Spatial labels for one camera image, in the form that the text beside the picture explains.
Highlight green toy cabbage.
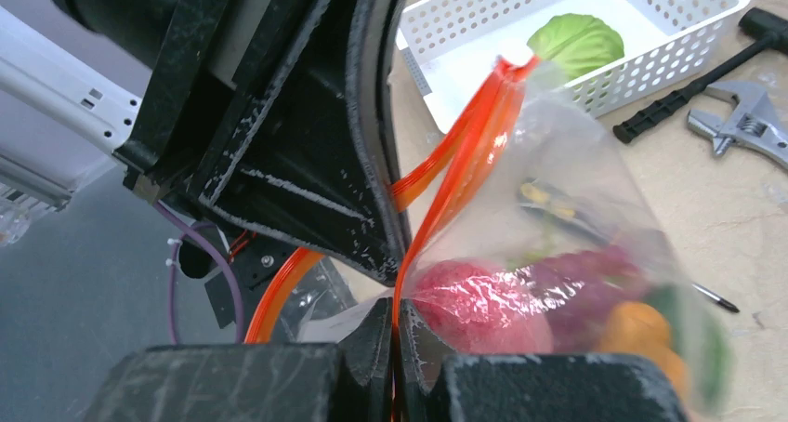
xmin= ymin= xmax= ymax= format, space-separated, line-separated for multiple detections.
xmin=527 ymin=13 xmax=624 ymax=80

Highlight clear zip top bag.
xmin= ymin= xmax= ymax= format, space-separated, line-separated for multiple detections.
xmin=246 ymin=46 xmax=727 ymax=421

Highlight red handled adjustable wrench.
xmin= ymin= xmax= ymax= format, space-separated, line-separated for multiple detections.
xmin=687 ymin=81 xmax=787 ymax=169

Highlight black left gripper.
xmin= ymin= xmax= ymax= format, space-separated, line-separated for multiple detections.
xmin=24 ymin=0 xmax=283 ymax=191

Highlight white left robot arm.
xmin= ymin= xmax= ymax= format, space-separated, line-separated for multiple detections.
xmin=1 ymin=0 xmax=408 ymax=285

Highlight black hammer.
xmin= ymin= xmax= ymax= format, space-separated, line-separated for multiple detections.
xmin=612 ymin=7 xmax=787 ymax=144

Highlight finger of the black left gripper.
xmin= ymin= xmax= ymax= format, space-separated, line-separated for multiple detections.
xmin=196 ymin=0 xmax=409 ymax=285

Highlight yellow black screwdriver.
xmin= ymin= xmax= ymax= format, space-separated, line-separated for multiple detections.
xmin=519 ymin=178 xmax=740 ymax=321

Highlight purple toy grape bunch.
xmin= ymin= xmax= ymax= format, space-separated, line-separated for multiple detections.
xmin=517 ymin=246 xmax=649 ymax=353

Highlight pink toy peach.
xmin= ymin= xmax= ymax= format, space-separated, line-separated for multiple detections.
xmin=408 ymin=258 xmax=554 ymax=354

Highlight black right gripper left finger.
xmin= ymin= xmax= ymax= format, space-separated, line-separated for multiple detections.
xmin=84 ymin=298 xmax=392 ymax=421

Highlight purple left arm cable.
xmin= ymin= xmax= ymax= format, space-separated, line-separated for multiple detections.
xmin=152 ymin=200 xmax=246 ymax=347

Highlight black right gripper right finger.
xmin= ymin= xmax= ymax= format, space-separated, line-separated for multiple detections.
xmin=397 ymin=299 xmax=689 ymax=421

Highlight green toy cucumber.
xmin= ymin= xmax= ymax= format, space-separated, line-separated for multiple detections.
xmin=644 ymin=284 xmax=733 ymax=413

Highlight white plastic basket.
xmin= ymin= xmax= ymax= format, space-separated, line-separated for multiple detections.
xmin=396 ymin=0 xmax=751 ymax=133

